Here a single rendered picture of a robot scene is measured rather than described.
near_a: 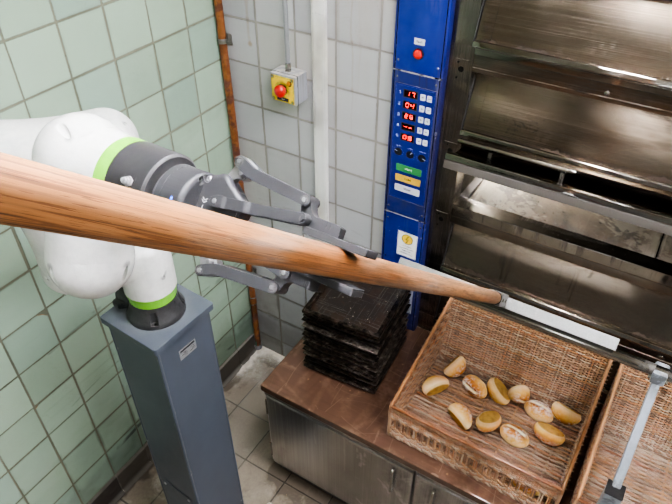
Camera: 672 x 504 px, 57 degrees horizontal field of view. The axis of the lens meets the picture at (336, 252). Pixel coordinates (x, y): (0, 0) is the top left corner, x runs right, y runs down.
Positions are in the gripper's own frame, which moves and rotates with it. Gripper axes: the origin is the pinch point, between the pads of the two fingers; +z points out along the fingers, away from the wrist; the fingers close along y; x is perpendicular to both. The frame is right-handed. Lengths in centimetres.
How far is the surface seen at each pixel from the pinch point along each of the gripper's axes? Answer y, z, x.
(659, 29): -71, 12, -102
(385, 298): 15, -42, -148
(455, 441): 46, -2, -136
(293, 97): -36, -86, -121
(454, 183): -27, -31, -138
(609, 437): 31, 38, -172
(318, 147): -25, -81, -138
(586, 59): -62, -2, -105
